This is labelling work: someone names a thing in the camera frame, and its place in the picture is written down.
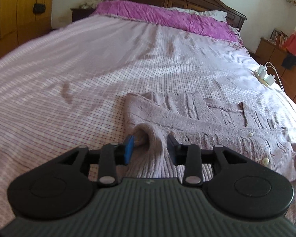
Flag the yellow wooden wardrobe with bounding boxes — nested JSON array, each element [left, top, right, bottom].
[[0, 0, 52, 58]]

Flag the black cloth on dresser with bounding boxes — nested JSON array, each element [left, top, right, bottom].
[[281, 54, 296, 70]]

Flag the red bag on dresser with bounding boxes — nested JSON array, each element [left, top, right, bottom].
[[282, 30, 296, 56]]

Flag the dark wooden nightstand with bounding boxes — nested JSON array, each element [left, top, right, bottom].
[[70, 8, 95, 23]]

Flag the magenta quilted pillow cover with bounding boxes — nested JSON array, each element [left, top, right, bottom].
[[94, 0, 243, 44]]

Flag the small black hanging pouch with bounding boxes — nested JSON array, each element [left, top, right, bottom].
[[32, 3, 46, 14]]

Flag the books on dresser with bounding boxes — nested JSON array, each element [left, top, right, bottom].
[[270, 28, 288, 47]]

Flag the pink knitted cardigan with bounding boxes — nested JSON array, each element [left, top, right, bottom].
[[124, 92, 296, 182]]

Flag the pink checked bedspread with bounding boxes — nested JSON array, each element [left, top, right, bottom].
[[0, 15, 296, 229]]

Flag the power strip with chargers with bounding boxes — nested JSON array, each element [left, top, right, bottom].
[[253, 65, 275, 87]]

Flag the white charger cable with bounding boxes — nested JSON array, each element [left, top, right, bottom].
[[263, 61, 287, 90]]

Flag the white pillow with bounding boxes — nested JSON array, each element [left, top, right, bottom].
[[167, 7, 227, 23]]

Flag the wooden dresser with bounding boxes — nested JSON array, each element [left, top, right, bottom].
[[255, 36, 296, 115]]

